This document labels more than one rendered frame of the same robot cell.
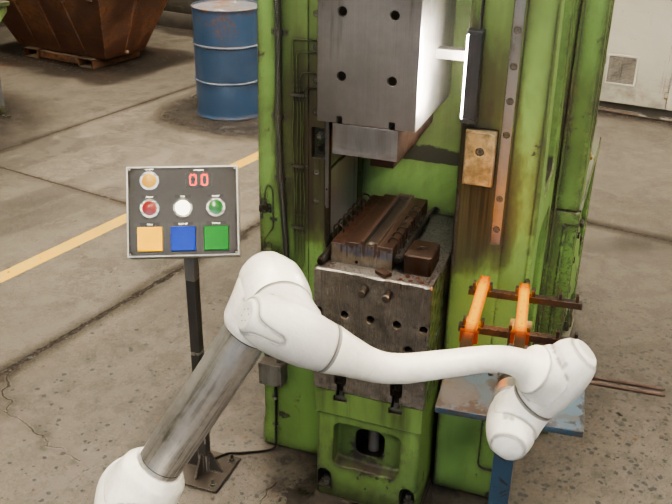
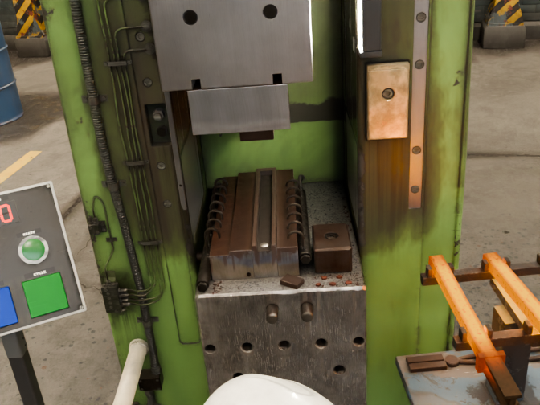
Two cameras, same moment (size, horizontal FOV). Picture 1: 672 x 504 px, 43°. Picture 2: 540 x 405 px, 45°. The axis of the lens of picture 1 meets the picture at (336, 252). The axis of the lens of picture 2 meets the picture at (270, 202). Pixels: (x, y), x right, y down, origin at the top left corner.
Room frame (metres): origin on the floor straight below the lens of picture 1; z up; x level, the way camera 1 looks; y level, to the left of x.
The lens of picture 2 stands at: (1.17, 0.24, 1.74)
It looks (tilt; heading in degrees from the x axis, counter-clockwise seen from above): 27 degrees down; 343
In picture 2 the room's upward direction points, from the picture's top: 5 degrees counter-clockwise
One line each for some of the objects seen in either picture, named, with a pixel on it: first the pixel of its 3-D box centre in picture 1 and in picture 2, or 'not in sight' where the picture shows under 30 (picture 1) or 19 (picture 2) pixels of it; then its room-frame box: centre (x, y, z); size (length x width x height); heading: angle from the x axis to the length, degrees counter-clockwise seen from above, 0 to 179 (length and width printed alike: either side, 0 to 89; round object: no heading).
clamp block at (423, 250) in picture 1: (422, 258); (331, 247); (2.36, -0.27, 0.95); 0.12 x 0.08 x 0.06; 160
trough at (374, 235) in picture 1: (389, 218); (265, 204); (2.56, -0.17, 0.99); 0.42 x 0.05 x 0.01; 160
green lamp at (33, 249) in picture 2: (215, 207); (33, 249); (2.41, 0.37, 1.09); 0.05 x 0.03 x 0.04; 70
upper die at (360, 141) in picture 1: (385, 122); (243, 79); (2.56, -0.15, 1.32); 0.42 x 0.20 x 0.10; 160
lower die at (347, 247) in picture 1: (381, 227); (256, 217); (2.56, -0.15, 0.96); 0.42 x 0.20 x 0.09; 160
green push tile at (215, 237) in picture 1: (216, 237); (45, 294); (2.36, 0.37, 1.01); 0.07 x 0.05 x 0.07; 95
